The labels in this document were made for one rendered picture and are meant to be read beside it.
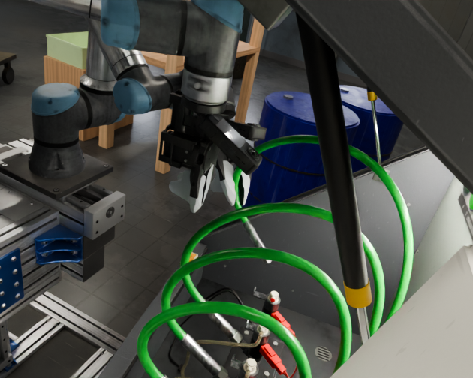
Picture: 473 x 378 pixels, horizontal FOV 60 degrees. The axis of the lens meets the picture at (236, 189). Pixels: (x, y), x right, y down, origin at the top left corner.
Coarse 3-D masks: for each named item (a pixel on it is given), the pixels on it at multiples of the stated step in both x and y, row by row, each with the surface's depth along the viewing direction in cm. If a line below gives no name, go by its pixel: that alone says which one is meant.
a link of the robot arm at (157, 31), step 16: (112, 0) 53; (128, 0) 53; (144, 0) 54; (160, 0) 55; (176, 0) 56; (112, 16) 53; (128, 16) 53; (144, 16) 54; (160, 16) 54; (176, 16) 55; (112, 32) 54; (128, 32) 54; (144, 32) 54; (160, 32) 55; (176, 32) 55; (128, 48) 56; (144, 48) 57; (160, 48) 57; (176, 48) 57
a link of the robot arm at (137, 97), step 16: (96, 32) 86; (112, 48) 85; (112, 64) 86; (128, 64) 85; (144, 64) 87; (128, 80) 83; (144, 80) 85; (160, 80) 88; (128, 96) 83; (144, 96) 84; (160, 96) 88; (128, 112) 85; (144, 112) 88
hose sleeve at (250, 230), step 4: (248, 220) 85; (244, 224) 85; (248, 224) 85; (244, 228) 85; (248, 228) 85; (252, 228) 85; (248, 232) 85; (252, 232) 85; (256, 232) 85; (252, 236) 85; (256, 236) 85; (252, 240) 85; (256, 240) 84; (260, 240) 85; (256, 244) 84; (260, 244) 84
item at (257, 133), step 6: (228, 120) 84; (234, 120) 89; (234, 126) 83; (240, 126) 81; (246, 126) 80; (252, 126) 80; (258, 126) 81; (240, 132) 81; (246, 132) 80; (252, 132) 79; (258, 132) 80; (264, 132) 81; (246, 138) 81; (252, 138) 80; (258, 138) 81; (264, 138) 82
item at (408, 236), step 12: (264, 144) 76; (276, 144) 74; (360, 156) 65; (372, 168) 64; (384, 180) 63; (396, 192) 63; (396, 204) 63; (408, 216) 63; (408, 228) 63; (408, 240) 64; (408, 252) 64; (408, 264) 65; (408, 276) 66; (396, 300) 68
